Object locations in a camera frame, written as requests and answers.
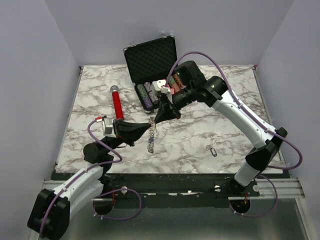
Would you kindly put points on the black poker chip case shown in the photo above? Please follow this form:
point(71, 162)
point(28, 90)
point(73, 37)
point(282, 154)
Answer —
point(148, 62)

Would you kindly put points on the metal disc with keyrings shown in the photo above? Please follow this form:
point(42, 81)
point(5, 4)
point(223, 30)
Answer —
point(151, 136)

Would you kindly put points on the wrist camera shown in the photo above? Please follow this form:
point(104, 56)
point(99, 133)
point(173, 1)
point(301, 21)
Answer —
point(107, 126)
point(168, 92)

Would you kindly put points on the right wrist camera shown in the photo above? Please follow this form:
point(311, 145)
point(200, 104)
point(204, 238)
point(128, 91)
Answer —
point(168, 92)

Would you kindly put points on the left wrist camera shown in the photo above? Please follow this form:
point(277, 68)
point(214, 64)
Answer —
point(107, 126)

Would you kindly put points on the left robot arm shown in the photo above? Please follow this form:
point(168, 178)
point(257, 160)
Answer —
point(53, 209)

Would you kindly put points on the key with black tag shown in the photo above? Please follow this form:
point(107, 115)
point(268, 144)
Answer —
point(211, 149)

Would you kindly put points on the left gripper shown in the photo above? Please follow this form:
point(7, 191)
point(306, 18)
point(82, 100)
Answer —
point(129, 132)

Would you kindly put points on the red microphone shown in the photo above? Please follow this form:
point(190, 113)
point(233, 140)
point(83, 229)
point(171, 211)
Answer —
point(117, 102)

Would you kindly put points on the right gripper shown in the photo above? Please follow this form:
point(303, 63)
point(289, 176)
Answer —
point(166, 111)

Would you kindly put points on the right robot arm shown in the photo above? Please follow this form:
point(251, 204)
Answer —
point(266, 139)

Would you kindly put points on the pink playing cards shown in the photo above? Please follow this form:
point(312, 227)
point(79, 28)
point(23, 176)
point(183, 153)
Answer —
point(156, 86)

